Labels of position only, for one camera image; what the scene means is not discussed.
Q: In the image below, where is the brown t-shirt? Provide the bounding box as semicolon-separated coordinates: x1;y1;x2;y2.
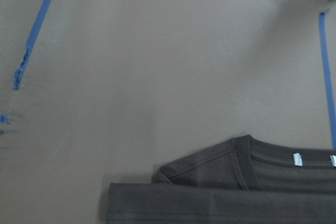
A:
106;135;335;223

